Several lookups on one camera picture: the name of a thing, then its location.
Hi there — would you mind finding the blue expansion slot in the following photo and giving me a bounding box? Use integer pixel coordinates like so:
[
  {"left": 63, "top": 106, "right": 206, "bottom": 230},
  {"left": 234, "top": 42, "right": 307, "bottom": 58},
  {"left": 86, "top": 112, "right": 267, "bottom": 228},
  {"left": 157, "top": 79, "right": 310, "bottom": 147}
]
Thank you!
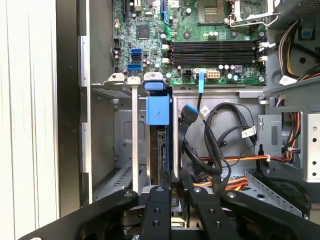
[{"left": 161, "top": 0, "right": 172, "bottom": 26}]

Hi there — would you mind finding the yellow black wire bundle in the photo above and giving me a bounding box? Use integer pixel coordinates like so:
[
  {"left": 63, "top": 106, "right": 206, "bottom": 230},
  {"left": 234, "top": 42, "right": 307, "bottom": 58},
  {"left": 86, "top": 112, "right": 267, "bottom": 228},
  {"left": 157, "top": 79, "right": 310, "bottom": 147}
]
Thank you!
[{"left": 277, "top": 18, "right": 320, "bottom": 82}]

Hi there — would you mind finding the thin orange wire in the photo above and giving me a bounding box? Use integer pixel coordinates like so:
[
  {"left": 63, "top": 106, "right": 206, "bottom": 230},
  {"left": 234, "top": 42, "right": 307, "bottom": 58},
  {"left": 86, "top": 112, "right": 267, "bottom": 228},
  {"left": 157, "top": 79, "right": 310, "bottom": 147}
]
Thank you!
[{"left": 281, "top": 111, "right": 303, "bottom": 163}]

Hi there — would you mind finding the black data wire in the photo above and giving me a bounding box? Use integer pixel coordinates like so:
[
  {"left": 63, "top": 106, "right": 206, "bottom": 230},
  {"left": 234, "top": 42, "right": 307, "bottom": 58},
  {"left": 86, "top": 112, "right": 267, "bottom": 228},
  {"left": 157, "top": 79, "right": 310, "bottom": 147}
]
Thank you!
[{"left": 178, "top": 68, "right": 258, "bottom": 198}]

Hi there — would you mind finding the metal socket cover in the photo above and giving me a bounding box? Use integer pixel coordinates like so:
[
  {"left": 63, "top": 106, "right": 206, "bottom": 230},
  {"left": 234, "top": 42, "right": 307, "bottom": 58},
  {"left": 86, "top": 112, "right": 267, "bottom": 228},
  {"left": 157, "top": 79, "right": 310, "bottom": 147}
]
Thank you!
[{"left": 226, "top": 0, "right": 276, "bottom": 23}]

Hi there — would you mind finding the hard disk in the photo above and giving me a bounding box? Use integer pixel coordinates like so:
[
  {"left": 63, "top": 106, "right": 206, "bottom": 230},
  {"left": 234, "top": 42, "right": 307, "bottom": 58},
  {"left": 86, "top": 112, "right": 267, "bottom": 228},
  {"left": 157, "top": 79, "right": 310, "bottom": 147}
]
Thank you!
[{"left": 144, "top": 79, "right": 175, "bottom": 191}]

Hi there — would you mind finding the black PC case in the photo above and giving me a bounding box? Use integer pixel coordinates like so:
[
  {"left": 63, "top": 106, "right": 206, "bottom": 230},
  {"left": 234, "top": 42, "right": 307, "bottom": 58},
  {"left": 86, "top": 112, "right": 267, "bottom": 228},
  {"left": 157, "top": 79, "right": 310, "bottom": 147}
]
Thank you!
[{"left": 55, "top": 0, "right": 320, "bottom": 240}]

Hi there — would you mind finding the wire locking lever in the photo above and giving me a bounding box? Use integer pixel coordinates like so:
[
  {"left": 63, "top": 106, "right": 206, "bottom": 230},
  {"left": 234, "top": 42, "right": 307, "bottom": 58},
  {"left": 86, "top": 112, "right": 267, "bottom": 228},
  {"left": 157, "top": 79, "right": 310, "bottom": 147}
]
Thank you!
[{"left": 228, "top": 12, "right": 282, "bottom": 27}]

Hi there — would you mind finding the black RAM slot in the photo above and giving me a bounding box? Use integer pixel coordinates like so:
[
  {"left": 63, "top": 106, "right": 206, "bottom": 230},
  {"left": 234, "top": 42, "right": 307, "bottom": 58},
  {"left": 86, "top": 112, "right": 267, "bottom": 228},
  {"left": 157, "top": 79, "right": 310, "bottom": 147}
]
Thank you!
[
  {"left": 168, "top": 40, "right": 260, "bottom": 48},
  {"left": 169, "top": 58, "right": 260, "bottom": 66},
  {"left": 169, "top": 52, "right": 260, "bottom": 60},
  {"left": 168, "top": 46, "right": 260, "bottom": 53}
]

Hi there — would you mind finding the CPU socket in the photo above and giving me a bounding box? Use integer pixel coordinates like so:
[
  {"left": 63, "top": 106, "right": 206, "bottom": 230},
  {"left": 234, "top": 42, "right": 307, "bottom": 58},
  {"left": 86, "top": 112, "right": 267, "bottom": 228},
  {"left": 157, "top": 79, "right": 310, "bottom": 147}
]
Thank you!
[{"left": 197, "top": 0, "right": 226, "bottom": 26}]

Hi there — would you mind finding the orange yellow power wire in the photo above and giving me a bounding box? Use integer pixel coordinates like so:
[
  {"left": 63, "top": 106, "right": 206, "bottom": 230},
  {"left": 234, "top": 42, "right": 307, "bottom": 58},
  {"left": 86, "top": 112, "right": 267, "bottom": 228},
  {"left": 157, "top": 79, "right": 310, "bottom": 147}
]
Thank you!
[{"left": 159, "top": 153, "right": 291, "bottom": 221}]

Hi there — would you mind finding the black square chip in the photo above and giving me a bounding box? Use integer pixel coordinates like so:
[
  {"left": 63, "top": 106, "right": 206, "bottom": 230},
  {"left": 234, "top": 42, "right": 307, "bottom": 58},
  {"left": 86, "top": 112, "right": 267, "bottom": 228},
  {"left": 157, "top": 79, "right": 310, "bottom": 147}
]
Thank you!
[{"left": 136, "top": 24, "right": 150, "bottom": 40}]

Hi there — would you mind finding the black curved cable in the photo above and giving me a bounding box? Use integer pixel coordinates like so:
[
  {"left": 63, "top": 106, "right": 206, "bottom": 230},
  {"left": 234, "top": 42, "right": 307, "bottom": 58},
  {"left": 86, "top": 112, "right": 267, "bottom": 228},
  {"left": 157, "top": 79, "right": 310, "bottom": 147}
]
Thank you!
[{"left": 262, "top": 174, "right": 313, "bottom": 221}]

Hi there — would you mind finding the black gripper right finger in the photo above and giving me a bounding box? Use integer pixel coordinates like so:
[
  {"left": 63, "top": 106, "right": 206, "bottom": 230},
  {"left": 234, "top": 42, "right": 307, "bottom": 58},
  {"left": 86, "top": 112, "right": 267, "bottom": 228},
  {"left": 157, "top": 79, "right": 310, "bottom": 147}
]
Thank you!
[{"left": 181, "top": 173, "right": 320, "bottom": 240}]

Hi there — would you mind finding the grey metal drive cage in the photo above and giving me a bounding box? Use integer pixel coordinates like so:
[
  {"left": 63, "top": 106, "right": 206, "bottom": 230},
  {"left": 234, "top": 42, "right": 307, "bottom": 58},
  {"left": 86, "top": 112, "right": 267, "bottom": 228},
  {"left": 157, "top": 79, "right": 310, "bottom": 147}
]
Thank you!
[{"left": 257, "top": 77, "right": 320, "bottom": 183}]

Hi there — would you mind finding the metal disk bay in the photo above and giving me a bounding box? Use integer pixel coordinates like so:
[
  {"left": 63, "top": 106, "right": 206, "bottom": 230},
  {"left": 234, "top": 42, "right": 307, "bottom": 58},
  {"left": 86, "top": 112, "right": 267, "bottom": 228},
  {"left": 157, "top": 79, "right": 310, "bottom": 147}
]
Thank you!
[{"left": 88, "top": 71, "right": 181, "bottom": 201}]

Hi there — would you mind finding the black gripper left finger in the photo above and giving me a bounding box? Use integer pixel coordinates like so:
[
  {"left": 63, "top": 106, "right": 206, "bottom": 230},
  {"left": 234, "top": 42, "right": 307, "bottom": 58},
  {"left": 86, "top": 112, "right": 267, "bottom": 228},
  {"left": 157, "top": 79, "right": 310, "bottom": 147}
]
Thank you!
[{"left": 17, "top": 185, "right": 173, "bottom": 240}]

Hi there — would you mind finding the green motherboard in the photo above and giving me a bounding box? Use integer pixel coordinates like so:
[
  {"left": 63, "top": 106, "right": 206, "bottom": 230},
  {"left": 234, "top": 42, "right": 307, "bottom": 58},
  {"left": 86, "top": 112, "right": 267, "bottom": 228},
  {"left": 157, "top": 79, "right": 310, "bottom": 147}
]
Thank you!
[{"left": 112, "top": 0, "right": 268, "bottom": 86}]

